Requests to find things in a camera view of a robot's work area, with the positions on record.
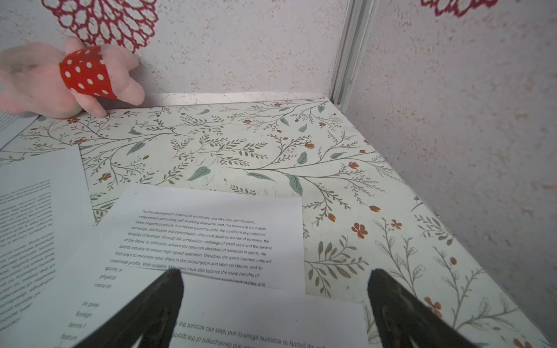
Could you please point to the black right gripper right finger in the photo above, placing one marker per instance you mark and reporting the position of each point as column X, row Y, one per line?
column 403, row 321

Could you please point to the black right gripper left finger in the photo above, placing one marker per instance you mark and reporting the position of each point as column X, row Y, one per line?
column 146, row 321

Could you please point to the white printed paper sheet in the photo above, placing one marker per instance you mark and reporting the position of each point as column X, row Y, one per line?
column 94, row 286
column 13, row 125
column 250, row 240
column 45, row 211

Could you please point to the pink plush pig toy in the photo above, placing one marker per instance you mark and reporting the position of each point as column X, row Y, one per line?
column 39, row 78

